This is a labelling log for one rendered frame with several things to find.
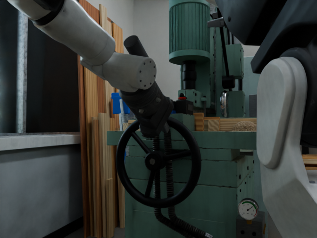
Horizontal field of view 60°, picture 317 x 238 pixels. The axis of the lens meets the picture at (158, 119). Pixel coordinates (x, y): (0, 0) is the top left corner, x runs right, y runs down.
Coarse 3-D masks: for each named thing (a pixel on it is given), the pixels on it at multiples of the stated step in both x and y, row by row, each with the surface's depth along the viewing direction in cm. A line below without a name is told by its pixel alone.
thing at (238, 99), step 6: (228, 96) 125; (234, 96) 124; (240, 96) 123; (234, 102) 124; (240, 102) 123; (228, 108) 125; (234, 108) 124; (240, 108) 123; (234, 114) 124; (240, 114) 123
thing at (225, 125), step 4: (256, 120) 105; (220, 124) 110; (224, 124) 110; (228, 124) 109; (232, 124) 108; (256, 124) 105; (220, 128) 110; (224, 128) 110; (228, 128) 109; (232, 128) 108
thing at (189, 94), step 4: (180, 92) 114; (184, 92) 113; (188, 92) 112; (192, 92) 111; (196, 92) 114; (188, 96) 112; (192, 96) 111; (196, 96) 114; (200, 96) 120; (188, 100) 112; (192, 100) 111; (196, 100) 114; (200, 100) 120; (196, 104) 114; (200, 104) 120; (196, 108) 123; (200, 108) 123
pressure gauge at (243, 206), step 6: (246, 198) 86; (240, 204) 85; (246, 204) 85; (252, 204) 84; (240, 210) 85; (246, 210) 85; (252, 210) 84; (258, 210) 83; (246, 216) 85; (252, 216) 84; (246, 222) 87
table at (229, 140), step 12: (108, 132) 114; (120, 132) 112; (192, 132) 99; (204, 132) 97; (216, 132) 95; (228, 132) 94; (240, 132) 92; (252, 132) 91; (108, 144) 114; (132, 144) 109; (180, 144) 91; (204, 144) 97; (216, 144) 95; (228, 144) 94; (240, 144) 92; (252, 144) 90
